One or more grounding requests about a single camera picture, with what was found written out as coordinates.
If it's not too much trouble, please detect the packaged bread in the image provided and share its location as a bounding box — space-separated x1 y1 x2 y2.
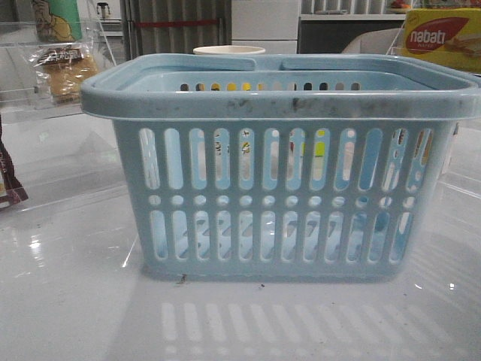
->
29 43 98 105

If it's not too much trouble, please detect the light blue plastic basket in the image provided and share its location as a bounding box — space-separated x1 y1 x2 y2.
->
81 54 480 281

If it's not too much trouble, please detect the white paper cup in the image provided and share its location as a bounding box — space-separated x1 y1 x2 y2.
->
193 45 265 56

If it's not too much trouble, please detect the white drawer cabinet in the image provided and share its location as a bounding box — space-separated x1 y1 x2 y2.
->
231 1 301 54

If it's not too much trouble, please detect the clear acrylic stand right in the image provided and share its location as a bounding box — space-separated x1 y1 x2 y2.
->
386 23 404 56

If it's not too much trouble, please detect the clear acrylic shelf left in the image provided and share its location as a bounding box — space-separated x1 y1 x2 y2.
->
1 20 116 123

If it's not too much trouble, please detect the brown snack packet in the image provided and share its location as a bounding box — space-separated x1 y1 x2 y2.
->
1 143 28 211

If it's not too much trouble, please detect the green yellow cartoon can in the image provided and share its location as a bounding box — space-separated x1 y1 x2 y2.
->
31 0 82 43

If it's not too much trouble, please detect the yellow nabati wafer box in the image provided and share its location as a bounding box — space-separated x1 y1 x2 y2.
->
398 8 480 74

